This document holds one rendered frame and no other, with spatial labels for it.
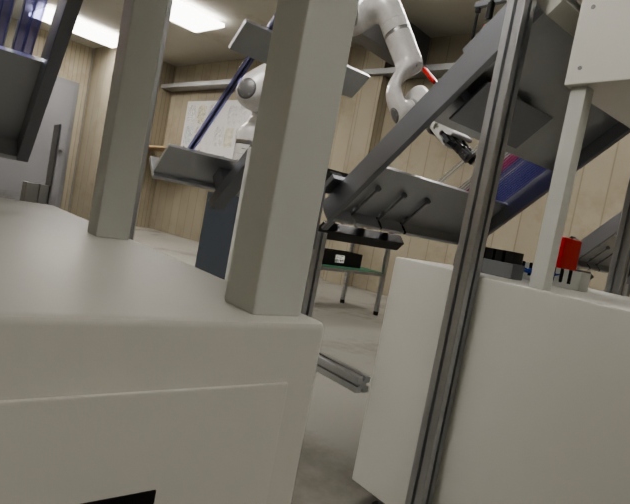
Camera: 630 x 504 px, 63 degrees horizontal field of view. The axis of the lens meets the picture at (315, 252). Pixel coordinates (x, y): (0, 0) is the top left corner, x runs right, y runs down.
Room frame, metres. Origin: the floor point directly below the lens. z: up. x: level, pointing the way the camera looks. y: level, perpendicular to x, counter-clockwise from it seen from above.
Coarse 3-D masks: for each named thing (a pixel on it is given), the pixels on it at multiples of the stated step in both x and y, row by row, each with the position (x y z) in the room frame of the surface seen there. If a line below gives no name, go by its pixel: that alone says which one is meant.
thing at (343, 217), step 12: (348, 216) 1.51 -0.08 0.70; (360, 216) 1.55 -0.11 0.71; (372, 216) 1.59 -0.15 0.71; (372, 228) 1.56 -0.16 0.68; (384, 228) 1.59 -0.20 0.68; (396, 228) 1.63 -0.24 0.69; (408, 228) 1.67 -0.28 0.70; (420, 228) 1.72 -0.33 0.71; (444, 240) 1.77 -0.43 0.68; (456, 240) 1.83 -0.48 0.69
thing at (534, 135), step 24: (552, 24) 1.15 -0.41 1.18; (528, 48) 1.19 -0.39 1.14; (552, 48) 1.21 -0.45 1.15; (528, 72) 1.25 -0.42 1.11; (552, 72) 1.28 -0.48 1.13; (480, 96) 1.21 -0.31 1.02; (528, 96) 1.33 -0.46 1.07; (552, 96) 1.36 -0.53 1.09; (456, 120) 1.26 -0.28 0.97; (480, 120) 1.29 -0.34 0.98; (528, 120) 1.35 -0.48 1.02; (552, 120) 1.45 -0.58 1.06; (600, 120) 1.52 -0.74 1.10; (528, 144) 1.51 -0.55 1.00; (552, 144) 1.55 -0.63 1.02; (552, 168) 1.66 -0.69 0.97
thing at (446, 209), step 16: (384, 176) 1.43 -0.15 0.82; (400, 176) 1.45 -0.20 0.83; (416, 176) 1.48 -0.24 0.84; (368, 192) 1.47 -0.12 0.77; (384, 192) 1.50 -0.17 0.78; (400, 192) 1.52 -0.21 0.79; (416, 192) 1.55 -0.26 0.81; (432, 192) 1.57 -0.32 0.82; (448, 192) 1.60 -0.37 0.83; (464, 192) 1.63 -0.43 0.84; (352, 208) 1.52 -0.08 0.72; (368, 208) 1.54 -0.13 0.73; (384, 208) 1.57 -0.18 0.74; (400, 208) 1.59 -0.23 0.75; (416, 208) 1.62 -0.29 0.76; (432, 208) 1.65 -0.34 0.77; (448, 208) 1.68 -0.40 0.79; (464, 208) 1.71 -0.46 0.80; (496, 208) 1.78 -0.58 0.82; (416, 224) 1.71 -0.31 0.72; (432, 224) 1.74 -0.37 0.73; (448, 224) 1.77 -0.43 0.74
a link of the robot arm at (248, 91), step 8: (264, 64) 1.80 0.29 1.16; (248, 72) 1.79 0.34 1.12; (256, 72) 1.78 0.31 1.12; (264, 72) 1.78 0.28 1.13; (248, 80) 1.77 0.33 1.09; (256, 80) 1.76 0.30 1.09; (240, 88) 1.77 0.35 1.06; (248, 88) 1.76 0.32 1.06; (256, 88) 1.76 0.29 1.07; (240, 96) 1.77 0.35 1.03; (248, 96) 1.76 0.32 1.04; (256, 96) 1.76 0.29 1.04; (248, 104) 1.78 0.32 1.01; (256, 104) 1.78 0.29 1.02; (256, 112) 1.85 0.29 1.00
